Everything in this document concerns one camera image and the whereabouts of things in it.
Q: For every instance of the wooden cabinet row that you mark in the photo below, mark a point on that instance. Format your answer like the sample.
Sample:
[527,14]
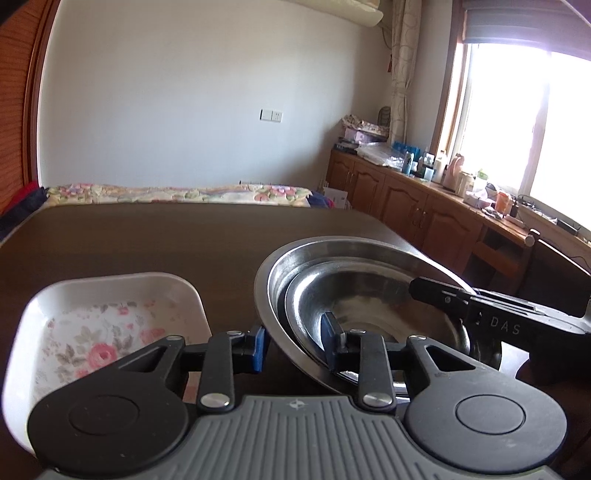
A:
[440,225]

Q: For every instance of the window frame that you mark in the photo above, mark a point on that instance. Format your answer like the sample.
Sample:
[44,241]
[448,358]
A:
[453,83]

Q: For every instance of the medium steel bowl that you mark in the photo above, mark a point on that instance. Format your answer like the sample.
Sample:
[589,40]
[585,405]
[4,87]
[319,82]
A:
[366,295]

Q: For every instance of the floral bed cover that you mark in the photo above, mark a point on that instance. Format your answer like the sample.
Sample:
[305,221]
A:
[241,194]

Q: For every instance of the white wall switch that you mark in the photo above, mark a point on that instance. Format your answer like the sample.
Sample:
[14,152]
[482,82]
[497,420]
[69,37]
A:
[271,115]

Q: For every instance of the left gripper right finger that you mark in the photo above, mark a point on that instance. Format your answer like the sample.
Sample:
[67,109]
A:
[420,359]

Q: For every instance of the blue blanket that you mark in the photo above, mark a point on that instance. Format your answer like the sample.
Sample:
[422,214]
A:
[317,200]

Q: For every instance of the pink bottle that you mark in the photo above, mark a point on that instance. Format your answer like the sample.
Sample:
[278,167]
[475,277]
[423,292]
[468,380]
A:
[453,172]

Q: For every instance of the large steel bowl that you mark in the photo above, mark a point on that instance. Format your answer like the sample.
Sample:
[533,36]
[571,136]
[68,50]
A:
[284,263]

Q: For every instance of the stack of papers and boxes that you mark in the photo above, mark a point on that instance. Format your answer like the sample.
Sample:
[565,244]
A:
[357,133]

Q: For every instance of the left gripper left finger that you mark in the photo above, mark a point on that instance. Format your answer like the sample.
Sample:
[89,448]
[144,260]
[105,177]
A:
[161,370]

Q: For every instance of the white cardboard box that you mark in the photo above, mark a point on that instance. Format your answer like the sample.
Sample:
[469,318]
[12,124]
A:
[336,198]

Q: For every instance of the wooden wardrobe door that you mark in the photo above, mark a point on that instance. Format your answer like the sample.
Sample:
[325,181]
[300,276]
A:
[25,32]

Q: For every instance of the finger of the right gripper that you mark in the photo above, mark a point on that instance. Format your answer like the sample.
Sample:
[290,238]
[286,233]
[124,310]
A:
[454,301]
[500,300]

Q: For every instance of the patterned curtain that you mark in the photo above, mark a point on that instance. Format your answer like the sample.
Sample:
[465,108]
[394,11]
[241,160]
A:
[407,16]

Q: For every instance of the white floral square plate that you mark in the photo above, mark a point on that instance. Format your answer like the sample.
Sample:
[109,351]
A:
[73,328]

